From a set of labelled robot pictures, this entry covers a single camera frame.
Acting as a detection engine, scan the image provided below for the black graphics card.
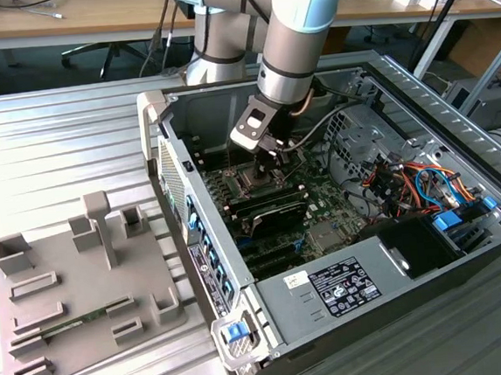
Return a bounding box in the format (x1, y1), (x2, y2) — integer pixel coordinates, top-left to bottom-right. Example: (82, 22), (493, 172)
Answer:
(246, 202), (311, 241)

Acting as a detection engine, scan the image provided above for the green motherboard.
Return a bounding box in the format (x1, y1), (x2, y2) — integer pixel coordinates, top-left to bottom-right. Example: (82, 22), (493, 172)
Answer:
(198, 135), (376, 288)

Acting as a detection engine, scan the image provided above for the blue wire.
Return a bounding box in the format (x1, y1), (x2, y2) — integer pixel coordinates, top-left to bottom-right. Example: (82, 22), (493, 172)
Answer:
(413, 163), (463, 216)

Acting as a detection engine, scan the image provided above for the black stand pole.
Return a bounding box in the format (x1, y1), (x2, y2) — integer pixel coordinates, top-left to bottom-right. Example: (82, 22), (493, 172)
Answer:
(405, 0), (493, 72)

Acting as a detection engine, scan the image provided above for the grey open PC case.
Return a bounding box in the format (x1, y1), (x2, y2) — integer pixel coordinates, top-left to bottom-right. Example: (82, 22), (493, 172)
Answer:
(134, 40), (501, 375)

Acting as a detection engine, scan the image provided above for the wooden desk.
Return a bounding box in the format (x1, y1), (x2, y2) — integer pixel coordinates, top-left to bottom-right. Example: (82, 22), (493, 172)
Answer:
(0, 0), (501, 64)

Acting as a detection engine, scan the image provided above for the CPU socket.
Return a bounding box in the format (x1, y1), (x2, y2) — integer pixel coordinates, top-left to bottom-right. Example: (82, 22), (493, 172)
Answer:
(226, 156), (289, 199)

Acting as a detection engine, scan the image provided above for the grey power supply unit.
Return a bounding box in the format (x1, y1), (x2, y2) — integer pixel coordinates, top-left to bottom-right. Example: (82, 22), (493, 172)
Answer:
(237, 233), (418, 351)

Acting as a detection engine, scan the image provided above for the grey parts rack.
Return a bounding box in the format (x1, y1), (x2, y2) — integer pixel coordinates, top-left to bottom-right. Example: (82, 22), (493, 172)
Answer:
(0, 184), (197, 375)

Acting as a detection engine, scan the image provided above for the black expansion slot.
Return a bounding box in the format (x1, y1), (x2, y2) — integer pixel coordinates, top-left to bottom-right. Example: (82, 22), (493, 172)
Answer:
(237, 238), (301, 267)
(244, 252), (307, 281)

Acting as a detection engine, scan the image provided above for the blue disk carrier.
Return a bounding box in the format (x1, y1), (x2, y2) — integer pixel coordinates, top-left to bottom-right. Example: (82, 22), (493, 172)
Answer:
(430, 194), (501, 236)

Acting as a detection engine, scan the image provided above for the orange red wire bundle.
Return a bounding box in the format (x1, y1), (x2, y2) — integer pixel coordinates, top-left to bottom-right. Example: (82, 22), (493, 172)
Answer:
(359, 149), (484, 226)

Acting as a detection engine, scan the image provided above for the green RAM stick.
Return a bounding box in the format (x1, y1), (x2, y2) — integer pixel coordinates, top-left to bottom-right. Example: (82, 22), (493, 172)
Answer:
(39, 309), (113, 338)

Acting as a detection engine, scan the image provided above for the black office chair base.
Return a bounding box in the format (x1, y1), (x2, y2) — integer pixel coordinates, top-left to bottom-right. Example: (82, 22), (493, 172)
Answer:
(60, 37), (152, 85)

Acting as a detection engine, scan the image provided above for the black RAM slot row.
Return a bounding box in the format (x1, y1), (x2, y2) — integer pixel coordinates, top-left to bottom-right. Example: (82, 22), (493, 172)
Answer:
(191, 141), (276, 175)
(223, 182), (311, 220)

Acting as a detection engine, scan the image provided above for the silver chipset heatsink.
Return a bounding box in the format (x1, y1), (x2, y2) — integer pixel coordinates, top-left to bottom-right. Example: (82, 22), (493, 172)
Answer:
(306, 220), (350, 254)

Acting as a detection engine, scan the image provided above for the brown cardboard box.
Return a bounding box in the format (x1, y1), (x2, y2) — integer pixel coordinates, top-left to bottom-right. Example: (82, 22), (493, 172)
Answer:
(440, 16), (501, 82)

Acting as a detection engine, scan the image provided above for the blue case latch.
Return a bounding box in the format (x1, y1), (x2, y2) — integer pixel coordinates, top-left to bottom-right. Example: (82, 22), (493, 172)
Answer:
(224, 323), (248, 344)

